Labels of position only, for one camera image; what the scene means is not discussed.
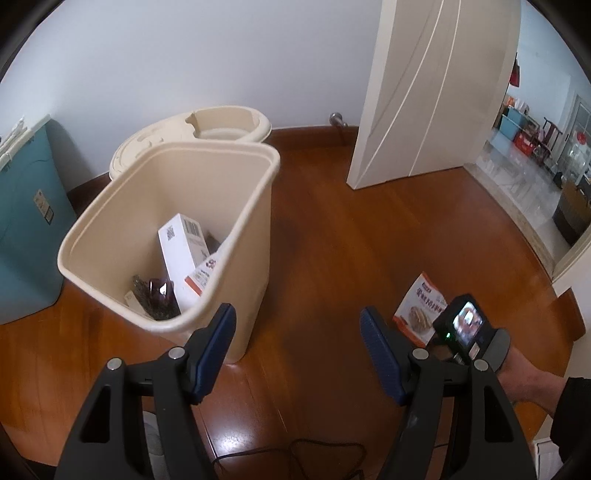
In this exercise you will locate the left white slipper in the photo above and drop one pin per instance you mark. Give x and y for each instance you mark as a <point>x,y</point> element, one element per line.
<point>154,446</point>

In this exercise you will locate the black bristle hair brush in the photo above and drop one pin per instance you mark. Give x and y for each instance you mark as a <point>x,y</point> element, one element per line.
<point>156,297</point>

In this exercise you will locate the beige square trash bin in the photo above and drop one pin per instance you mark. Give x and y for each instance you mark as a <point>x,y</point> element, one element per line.
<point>196,213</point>

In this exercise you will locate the orange snack packet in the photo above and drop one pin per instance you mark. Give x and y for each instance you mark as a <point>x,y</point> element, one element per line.
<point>418,311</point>
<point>198,279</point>

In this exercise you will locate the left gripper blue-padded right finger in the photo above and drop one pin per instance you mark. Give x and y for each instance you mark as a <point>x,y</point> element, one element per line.
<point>486,439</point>

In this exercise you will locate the cream round lidded bucket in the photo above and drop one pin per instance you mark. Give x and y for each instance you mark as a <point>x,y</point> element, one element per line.
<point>219,123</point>

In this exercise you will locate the wooden chair in hallway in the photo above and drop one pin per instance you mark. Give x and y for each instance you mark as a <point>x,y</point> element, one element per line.
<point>548,135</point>

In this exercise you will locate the right forearm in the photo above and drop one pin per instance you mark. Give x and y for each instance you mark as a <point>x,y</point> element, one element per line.
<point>523,382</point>

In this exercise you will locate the metal door stopper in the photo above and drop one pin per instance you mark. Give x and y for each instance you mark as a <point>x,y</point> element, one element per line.
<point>336,120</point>

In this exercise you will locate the white bedroom door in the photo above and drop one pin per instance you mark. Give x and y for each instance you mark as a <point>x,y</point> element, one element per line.
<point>439,75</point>

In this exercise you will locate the red crate in hallway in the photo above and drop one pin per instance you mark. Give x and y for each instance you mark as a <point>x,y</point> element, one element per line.
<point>525,143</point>

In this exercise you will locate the teal bin in hallway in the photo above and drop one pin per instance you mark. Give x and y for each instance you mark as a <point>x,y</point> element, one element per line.
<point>509,128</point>

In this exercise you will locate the teal storage box white lid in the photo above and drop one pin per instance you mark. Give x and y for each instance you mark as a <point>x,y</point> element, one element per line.
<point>35,217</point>

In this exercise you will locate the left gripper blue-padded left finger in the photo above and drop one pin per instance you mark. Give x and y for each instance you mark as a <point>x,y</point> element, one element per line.
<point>107,439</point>

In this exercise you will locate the long white carton box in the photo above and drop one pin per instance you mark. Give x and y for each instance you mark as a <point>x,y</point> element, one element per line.
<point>183,248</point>

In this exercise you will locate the camera with lit screen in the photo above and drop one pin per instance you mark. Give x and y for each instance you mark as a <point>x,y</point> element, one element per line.
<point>459,326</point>

